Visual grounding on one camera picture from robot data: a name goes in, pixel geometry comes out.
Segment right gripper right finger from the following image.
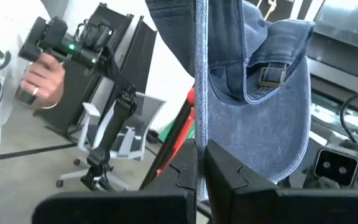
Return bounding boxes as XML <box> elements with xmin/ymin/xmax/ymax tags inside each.
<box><xmin>204</xmin><ymin>139</ymin><xmax>358</xmax><ymax>224</ymax></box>

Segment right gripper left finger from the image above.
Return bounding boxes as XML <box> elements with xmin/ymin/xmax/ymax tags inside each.
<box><xmin>31</xmin><ymin>138</ymin><xmax>198</xmax><ymax>224</ymax></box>

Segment blue denim cap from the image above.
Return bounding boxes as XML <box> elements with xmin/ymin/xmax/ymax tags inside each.
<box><xmin>144</xmin><ymin>0</ymin><xmax>315</xmax><ymax>200</ymax></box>

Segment thin wrist bracelet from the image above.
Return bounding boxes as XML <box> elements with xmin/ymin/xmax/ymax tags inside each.
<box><xmin>40</xmin><ymin>101</ymin><xmax>58</xmax><ymax>110</ymax></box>

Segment green object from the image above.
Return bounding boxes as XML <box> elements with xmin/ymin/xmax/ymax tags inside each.
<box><xmin>162</xmin><ymin>119</ymin><xmax>195</xmax><ymax>141</ymax></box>

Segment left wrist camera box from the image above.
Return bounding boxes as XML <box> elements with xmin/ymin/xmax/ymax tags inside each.
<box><xmin>313</xmin><ymin>144</ymin><xmax>358</xmax><ymax>187</ymax></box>

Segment person's hand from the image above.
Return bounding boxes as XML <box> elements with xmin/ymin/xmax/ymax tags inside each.
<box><xmin>19</xmin><ymin>52</ymin><xmax>67</xmax><ymax>110</ymax></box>

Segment white office chair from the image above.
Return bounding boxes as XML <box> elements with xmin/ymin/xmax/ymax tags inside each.
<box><xmin>56</xmin><ymin>91</ymin><xmax>167</xmax><ymax>192</ymax></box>

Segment black cabinet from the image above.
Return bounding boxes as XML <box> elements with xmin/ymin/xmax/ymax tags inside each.
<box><xmin>34</xmin><ymin>2</ymin><xmax>158</xmax><ymax>141</ymax></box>

